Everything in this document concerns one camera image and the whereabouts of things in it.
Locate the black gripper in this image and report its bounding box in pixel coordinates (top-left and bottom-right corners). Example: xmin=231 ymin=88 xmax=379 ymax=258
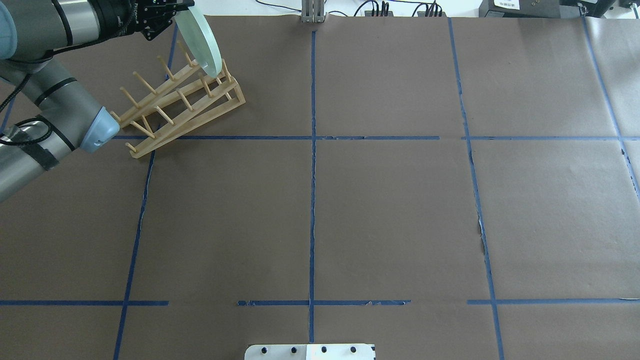
xmin=134 ymin=0 xmax=195 ymax=41

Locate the light green round plate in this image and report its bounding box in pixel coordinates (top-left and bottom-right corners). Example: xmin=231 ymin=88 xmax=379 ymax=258
xmin=174 ymin=4 xmax=223 ymax=78

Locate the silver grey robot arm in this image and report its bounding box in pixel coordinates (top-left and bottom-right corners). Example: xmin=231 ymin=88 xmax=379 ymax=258
xmin=0 ymin=0 xmax=195 ymax=201

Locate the wooden plate rack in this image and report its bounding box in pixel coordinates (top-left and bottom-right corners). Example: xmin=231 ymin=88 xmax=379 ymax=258
xmin=110 ymin=47 xmax=246 ymax=159

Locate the upper orange black power strip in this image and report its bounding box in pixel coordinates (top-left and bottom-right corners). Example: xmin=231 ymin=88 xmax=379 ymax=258
xmin=364 ymin=0 xmax=393 ymax=18

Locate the orange black power strip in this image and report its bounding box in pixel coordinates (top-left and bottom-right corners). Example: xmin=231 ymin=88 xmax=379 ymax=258
xmin=364 ymin=0 xmax=393 ymax=18
xmin=414 ymin=1 xmax=446 ymax=18

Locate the lower orange black power strip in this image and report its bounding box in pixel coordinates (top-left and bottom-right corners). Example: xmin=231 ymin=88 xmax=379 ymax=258
xmin=414 ymin=1 xmax=446 ymax=18

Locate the black computer box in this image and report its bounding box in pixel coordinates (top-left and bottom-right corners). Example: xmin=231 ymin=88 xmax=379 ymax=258
xmin=478 ymin=0 xmax=561 ymax=19

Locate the brown paper table cover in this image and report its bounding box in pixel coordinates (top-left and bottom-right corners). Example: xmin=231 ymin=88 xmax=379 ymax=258
xmin=1 ymin=15 xmax=639 ymax=360

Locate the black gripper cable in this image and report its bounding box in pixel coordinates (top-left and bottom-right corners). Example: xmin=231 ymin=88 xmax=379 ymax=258
xmin=0 ymin=45 xmax=71 ymax=147

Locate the aluminium frame post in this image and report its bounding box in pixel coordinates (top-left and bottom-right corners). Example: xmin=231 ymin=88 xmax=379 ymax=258
xmin=301 ymin=0 xmax=327 ymax=24

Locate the white pedestal column with base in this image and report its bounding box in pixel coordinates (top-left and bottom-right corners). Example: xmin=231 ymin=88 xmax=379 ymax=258
xmin=244 ymin=342 xmax=377 ymax=360

